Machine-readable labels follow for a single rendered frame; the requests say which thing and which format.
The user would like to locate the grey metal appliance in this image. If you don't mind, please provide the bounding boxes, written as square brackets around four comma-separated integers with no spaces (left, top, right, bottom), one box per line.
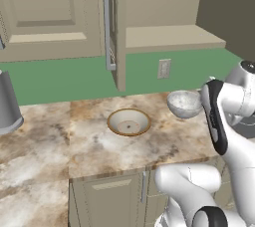
[0,69,25,136]

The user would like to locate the grey wall socket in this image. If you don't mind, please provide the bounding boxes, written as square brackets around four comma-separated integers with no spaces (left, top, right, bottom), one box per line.
[156,58,172,81]

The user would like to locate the white marbled bowl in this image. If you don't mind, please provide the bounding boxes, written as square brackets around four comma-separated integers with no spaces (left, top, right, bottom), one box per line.
[166,90,204,119]

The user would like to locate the beige bowl with brown rim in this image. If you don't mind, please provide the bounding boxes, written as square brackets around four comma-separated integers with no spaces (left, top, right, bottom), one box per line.
[107,108,152,137]

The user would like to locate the beige wall cabinet with shelf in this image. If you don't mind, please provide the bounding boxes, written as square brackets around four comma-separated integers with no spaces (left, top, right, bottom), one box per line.
[125,0,244,55]

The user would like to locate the beige wall cabinet door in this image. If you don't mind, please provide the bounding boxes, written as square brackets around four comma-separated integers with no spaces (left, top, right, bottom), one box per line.
[101,0,128,93]
[0,0,106,63]

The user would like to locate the silver base cabinet handle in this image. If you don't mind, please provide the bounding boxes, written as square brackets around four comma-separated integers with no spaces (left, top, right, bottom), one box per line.
[139,170,147,205]

